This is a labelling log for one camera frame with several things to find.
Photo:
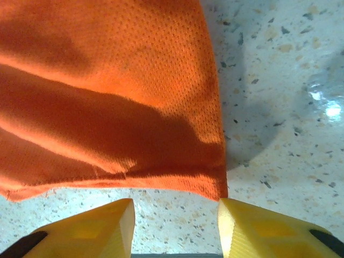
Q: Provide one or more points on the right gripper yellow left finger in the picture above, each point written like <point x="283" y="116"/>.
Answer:
<point x="88" y="233"/>

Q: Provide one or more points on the orange t-shirt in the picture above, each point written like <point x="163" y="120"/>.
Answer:
<point x="113" y="94"/>

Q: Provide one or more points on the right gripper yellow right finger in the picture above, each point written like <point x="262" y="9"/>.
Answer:
<point x="268" y="236"/>

